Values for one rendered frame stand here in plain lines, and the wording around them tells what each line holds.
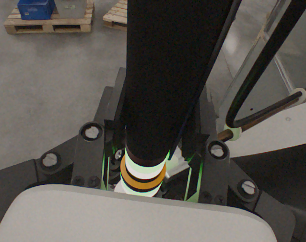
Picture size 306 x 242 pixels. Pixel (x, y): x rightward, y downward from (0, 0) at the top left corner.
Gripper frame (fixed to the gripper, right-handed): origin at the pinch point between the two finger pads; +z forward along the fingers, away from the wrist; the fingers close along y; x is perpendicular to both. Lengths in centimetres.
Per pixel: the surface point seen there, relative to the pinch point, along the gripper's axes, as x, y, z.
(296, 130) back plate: -23.4, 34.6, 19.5
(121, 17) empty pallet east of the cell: -136, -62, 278
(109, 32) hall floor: -151, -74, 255
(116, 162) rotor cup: -28.2, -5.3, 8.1
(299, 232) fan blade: -7.3, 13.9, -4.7
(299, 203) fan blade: -8.1, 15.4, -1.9
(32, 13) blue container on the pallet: -127, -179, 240
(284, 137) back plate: -25.6, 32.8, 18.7
